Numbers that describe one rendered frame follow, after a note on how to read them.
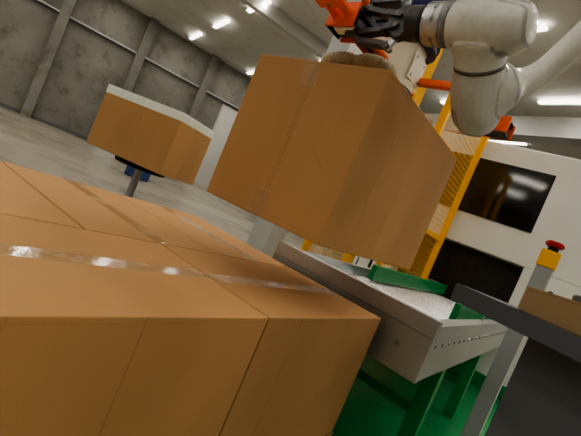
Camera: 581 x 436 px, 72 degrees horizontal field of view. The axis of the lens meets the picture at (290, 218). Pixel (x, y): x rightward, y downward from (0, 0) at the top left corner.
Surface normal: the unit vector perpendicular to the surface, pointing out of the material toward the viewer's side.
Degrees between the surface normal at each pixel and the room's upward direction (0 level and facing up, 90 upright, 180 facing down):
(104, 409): 90
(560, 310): 90
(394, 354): 90
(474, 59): 146
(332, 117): 91
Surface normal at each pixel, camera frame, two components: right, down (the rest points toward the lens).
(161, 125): -0.27, -0.07
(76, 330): 0.73, 0.33
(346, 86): -0.57, -0.19
